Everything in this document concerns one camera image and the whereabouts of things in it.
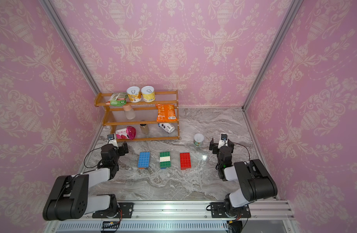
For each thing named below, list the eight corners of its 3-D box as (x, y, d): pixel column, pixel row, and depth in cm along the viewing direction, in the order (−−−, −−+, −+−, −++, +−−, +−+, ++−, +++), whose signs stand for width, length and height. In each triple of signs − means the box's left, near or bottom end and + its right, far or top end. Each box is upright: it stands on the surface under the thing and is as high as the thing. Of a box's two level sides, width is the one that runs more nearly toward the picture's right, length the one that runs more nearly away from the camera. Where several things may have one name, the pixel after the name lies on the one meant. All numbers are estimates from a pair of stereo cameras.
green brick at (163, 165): (160, 169, 90) (159, 166, 87) (161, 163, 92) (160, 161, 90) (170, 169, 90) (170, 166, 87) (171, 163, 92) (170, 161, 90)
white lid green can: (191, 144, 101) (192, 139, 96) (195, 137, 105) (196, 131, 100) (200, 148, 99) (201, 142, 94) (203, 140, 103) (204, 135, 98)
